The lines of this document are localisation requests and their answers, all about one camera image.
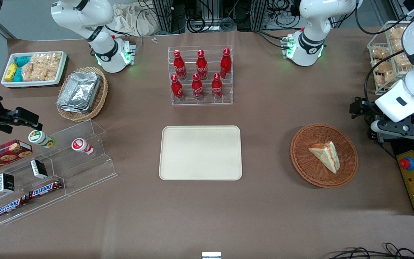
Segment coiled black cable bundle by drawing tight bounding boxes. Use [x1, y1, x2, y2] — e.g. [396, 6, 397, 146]
[187, 14, 237, 33]

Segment white wire rack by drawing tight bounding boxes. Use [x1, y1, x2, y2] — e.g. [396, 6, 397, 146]
[367, 20, 414, 95]

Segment beige crumpled cloth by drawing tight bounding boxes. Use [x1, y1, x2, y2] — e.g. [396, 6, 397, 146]
[113, 3, 158, 37]

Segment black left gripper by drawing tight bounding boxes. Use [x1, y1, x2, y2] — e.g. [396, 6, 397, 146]
[349, 96, 385, 126]

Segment oval light wicker basket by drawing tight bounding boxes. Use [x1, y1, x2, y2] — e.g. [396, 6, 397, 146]
[56, 66, 109, 122]

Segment triangular sandwich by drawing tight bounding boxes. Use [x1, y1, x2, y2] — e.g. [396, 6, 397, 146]
[308, 141, 341, 174]

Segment black metal base plate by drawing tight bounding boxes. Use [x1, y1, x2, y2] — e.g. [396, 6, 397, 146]
[368, 129, 414, 216]

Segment green lid yogurt cup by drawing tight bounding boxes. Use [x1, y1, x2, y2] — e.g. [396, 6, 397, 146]
[28, 129, 55, 149]

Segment small black white box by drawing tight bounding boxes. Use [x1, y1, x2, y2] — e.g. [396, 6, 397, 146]
[0, 173, 16, 194]
[30, 159, 49, 180]

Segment clear bag of rice crackers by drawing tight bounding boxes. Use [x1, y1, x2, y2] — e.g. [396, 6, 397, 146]
[22, 53, 62, 82]

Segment bagged bread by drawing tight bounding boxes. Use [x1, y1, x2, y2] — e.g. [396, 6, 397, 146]
[388, 26, 409, 51]
[371, 46, 391, 60]
[374, 60, 397, 86]

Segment black floor cables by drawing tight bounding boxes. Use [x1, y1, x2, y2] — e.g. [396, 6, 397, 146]
[327, 242, 414, 259]

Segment stacked aluminium foil containers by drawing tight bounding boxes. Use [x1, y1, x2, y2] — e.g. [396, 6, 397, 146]
[56, 71, 102, 114]

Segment yellow snack packet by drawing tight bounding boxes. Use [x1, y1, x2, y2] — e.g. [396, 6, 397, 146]
[5, 63, 18, 82]

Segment red cola bottle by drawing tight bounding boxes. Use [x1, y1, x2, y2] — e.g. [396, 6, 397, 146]
[196, 50, 208, 81]
[171, 74, 185, 101]
[211, 73, 223, 100]
[220, 48, 232, 79]
[173, 50, 188, 81]
[192, 73, 204, 101]

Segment white rectangular snack bin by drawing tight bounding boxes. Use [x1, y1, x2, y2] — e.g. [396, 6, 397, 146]
[1, 51, 68, 88]

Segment red tartan cookie box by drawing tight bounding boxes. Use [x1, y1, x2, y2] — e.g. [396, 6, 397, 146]
[0, 139, 33, 177]

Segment round brown wicker basket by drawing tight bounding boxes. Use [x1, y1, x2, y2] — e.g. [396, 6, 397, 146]
[290, 123, 359, 189]

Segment clear acrylic step display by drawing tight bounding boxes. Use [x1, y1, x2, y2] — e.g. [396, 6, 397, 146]
[0, 119, 118, 226]

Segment aluminium frame profile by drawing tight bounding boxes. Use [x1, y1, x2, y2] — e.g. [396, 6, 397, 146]
[152, 0, 187, 35]

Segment Snickers chocolate bar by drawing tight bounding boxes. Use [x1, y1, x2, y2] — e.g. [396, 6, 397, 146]
[28, 179, 63, 200]
[0, 196, 29, 219]

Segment clear acrylic bottle rack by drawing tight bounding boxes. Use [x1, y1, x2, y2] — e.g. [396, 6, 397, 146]
[167, 45, 234, 106]

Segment red lid yogurt cup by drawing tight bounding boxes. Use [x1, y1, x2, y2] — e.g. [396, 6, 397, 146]
[71, 138, 95, 156]

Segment beige rectangular tray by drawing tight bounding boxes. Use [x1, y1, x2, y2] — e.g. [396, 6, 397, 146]
[158, 125, 243, 181]

